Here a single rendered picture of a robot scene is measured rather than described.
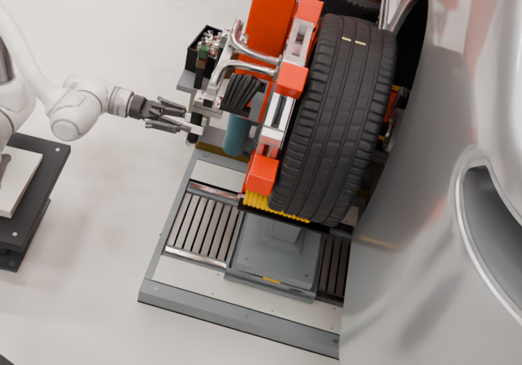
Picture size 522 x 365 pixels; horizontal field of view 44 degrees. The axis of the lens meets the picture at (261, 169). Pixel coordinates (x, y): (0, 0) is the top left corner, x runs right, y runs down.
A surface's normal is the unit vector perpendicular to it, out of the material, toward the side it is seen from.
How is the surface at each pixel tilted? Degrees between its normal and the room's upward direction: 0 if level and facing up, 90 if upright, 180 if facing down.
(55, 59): 0
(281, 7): 90
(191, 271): 0
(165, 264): 0
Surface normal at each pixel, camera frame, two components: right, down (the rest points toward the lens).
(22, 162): 0.21, -0.70
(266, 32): -0.19, 0.70
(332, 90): 0.06, -0.15
